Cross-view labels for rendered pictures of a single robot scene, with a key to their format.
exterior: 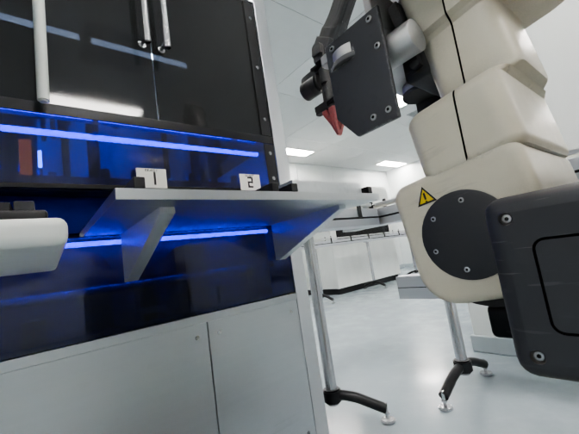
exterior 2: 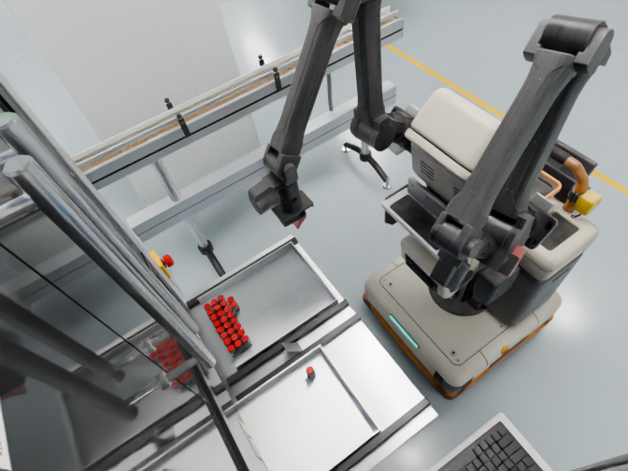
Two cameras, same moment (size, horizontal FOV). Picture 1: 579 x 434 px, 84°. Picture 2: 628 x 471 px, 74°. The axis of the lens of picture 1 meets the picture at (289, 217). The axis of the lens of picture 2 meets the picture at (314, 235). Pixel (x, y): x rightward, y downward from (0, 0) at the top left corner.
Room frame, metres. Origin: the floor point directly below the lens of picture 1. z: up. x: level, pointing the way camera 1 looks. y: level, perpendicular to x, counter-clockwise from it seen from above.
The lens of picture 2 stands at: (0.66, 0.52, 2.00)
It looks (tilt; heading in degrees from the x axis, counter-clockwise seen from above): 54 degrees down; 285
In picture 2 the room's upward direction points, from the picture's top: 11 degrees counter-clockwise
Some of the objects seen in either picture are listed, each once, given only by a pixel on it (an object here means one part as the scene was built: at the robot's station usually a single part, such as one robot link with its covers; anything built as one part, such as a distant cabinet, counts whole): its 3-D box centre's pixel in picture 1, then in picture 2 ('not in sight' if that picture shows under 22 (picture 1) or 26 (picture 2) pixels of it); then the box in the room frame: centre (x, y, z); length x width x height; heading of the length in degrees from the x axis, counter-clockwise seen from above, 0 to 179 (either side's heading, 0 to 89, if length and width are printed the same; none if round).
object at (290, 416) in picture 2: not in sight; (293, 426); (0.86, 0.33, 0.90); 0.34 x 0.26 x 0.04; 39
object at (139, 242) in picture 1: (146, 250); not in sight; (0.74, 0.34, 0.79); 0.34 x 0.03 x 0.13; 39
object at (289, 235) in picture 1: (307, 235); not in sight; (1.06, -0.05, 0.79); 0.34 x 0.03 x 0.13; 39
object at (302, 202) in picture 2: (333, 96); (291, 201); (0.89, -0.17, 1.17); 0.10 x 0.07 x 0.07; 40
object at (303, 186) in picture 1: (290, 202); (266, 301); (0.98, -0.01, 0.90); 0.34 x 0.26 x 0.04; 40
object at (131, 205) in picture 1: (235, 215); (284, 359); (0.91, 0.15, 0.87); 0.70 x 0.48 x 0.02; 129
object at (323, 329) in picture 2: not in sight; (307, 336); (0.85, 0.10, 0.91); 0.14 x 0.03 x 0.06; 40
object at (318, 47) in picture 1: (317, 73); (271, 185); (0.92, -0.15, 1.26); 0.11 x 0.09 x 0.12; 43
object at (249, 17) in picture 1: (260, 91); (102, 209); (1.21, 0.04, 1.40); 0.05 x 0.01 x 0.80; 129
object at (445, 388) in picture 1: (464, 375); (207, 251); (1.63, -0.71, 0.07); 0.50 x 0.08 x 0.14; 129
